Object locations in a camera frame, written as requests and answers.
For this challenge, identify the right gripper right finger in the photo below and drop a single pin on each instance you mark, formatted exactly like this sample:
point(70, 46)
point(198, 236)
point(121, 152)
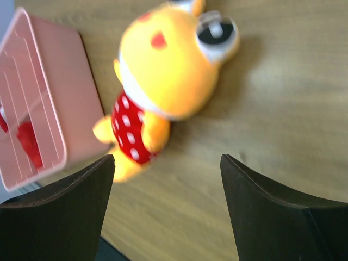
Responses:
point(272, 221)

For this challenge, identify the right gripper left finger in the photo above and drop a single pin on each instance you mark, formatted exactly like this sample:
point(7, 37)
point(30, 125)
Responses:
point(60, 221)

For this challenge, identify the yellow plush red dotted dress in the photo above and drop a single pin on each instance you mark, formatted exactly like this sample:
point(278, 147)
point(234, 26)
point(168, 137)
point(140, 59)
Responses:
point(169, 63)

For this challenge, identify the red white striped item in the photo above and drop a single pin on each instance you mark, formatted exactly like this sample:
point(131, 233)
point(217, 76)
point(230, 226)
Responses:
point(3, 121)

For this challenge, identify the pink divided storage tray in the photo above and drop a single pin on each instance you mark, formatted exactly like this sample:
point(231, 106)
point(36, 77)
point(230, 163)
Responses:
point(46, 79)

